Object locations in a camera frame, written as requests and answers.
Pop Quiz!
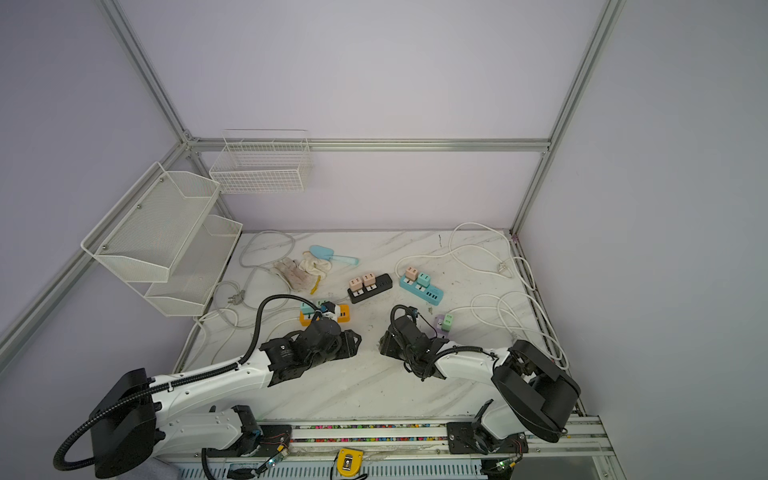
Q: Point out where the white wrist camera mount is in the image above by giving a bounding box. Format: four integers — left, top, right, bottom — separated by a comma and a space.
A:
319, 300, 341, 321

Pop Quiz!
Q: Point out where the orange power strip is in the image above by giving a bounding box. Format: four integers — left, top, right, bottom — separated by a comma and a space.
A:
299, 304, 350, 327

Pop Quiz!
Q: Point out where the beige power strip bundle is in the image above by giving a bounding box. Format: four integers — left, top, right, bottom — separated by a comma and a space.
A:
271, 251, 332, 295

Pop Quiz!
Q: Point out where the pink plug left on black strip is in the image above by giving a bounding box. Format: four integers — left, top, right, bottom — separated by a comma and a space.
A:
349, 277, 364, 292

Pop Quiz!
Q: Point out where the aluminium frame corner post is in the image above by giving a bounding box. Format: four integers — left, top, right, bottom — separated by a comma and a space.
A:
509, 0, 626, 242

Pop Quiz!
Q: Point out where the green plug left on orange strip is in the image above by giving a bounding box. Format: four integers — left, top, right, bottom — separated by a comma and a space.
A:
300, 303, 315, 319

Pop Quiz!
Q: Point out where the white wire basket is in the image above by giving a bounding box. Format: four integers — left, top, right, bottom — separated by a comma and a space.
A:
209, 129, 313, 195

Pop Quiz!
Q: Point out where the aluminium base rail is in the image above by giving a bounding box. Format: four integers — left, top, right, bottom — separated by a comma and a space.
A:
159, 417, 625, 479

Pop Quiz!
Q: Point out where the yellow tape measure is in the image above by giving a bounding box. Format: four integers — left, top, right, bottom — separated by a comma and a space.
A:
334, 448, 367, 479

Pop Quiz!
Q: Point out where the grey cable with plug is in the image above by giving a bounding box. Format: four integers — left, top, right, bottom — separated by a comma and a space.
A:
212, 230, 298, 313

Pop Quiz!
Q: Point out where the white purple strip cable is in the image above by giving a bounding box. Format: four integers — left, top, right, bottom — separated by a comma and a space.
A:
446, 292, 570, 372

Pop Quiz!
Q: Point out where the purple power strip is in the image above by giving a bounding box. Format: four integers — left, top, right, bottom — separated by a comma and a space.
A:
434, 315, 451, 333

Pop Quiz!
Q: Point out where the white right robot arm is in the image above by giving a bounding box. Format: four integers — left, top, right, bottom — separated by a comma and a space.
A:
379, 304, 581, 455

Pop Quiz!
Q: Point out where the green USB charger plug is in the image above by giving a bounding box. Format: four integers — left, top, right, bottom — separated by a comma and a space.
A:
440, 314, 454, 332

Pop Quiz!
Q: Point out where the pink plug on black strip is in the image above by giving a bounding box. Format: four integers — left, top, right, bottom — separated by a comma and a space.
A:
362, 273, 377, 288
349, 277, 364, 292

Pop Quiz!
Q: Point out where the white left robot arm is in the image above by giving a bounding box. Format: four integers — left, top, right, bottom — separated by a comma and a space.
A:
52, 296, 362, 479

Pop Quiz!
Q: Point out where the black power strip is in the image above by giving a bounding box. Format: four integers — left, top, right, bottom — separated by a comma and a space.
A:
347, 273, 393, 304

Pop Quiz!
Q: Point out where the white mesh two-tier shelf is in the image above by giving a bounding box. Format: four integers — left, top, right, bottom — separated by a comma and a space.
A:
81, 163, 242, 317

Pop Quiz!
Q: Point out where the teal power strip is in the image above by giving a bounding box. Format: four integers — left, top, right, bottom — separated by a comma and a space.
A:
399, 275, 444, 306

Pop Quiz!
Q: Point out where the pink plug right on black strip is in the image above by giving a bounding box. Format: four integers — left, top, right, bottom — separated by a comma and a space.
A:
362, 273, 377, 288

